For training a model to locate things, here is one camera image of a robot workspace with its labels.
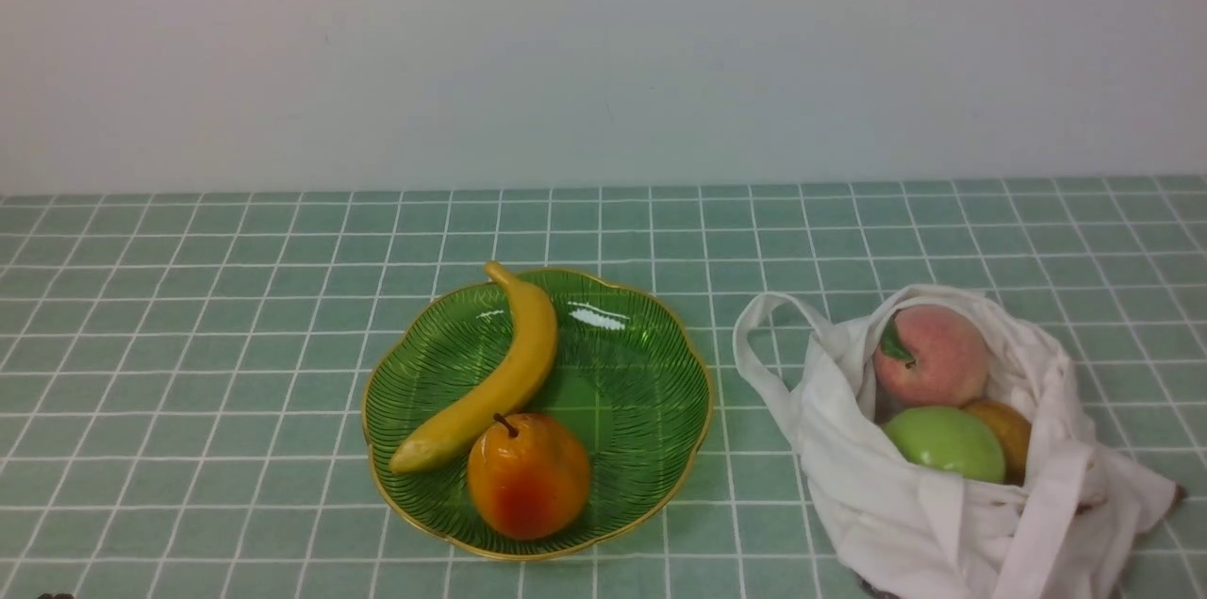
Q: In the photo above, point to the pink peach with leaf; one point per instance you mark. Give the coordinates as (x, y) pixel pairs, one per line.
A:
(930, 355)

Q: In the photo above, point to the green apple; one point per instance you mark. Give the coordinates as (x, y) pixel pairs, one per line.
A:
(948, 439)

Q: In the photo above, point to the white cloth bag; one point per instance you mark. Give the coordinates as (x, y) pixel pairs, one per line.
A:
(914, 532)

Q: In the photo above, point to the green checkered tablecloth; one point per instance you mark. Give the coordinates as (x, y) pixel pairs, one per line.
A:
(182, 372)

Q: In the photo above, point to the orange red pear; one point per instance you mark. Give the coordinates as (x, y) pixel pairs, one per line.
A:
(528, 476)

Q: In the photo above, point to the yellow banana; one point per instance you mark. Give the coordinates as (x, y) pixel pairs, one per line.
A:
(515, 380)

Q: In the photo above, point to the green glass leaf plate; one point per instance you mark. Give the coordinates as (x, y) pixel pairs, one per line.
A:
(627, 381)

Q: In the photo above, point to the orange fruit in bag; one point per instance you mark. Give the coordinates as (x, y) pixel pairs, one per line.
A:
(1013, 432)

